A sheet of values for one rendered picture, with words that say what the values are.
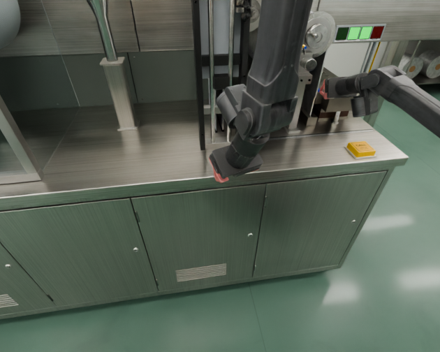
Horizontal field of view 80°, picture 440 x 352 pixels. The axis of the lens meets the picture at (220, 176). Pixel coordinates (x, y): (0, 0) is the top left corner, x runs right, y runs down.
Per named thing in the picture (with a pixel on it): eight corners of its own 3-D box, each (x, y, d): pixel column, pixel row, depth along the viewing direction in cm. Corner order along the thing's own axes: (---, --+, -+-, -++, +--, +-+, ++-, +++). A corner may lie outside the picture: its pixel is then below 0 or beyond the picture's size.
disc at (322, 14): (291, 59, 95) (299, 11, 86) (290, 59, 95) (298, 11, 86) (329, 57, 97) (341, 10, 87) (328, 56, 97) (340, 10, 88)
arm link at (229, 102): (251, 123, 39) (295, 110, 42) (218, 65, 42) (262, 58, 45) (229, 158, 50) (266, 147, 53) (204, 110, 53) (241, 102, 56)
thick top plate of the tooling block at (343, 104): (325, 112, 108) (330, 98, 104) (290, 78, 138) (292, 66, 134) (361, 110, 110) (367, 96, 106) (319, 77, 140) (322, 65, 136)
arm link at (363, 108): (398, 66, 73) (378, 72, 70) (402, 107, 76) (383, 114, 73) (360, 77, 84) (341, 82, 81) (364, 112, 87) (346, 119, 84)
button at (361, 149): (356, 158, 95) (358, 152, 93) (346, 147, 100) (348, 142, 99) (374, 156, 96) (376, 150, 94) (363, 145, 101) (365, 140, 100)
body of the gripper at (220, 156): (209, 154, 57) (217, 137, 51) (248, 142, 61) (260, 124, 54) (221, 180, 55) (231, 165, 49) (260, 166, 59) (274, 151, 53)
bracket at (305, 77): (288, 135, 108) (304, 56, 88) (283, 127, 113) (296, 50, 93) (299, 133, 108) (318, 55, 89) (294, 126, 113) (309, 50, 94)
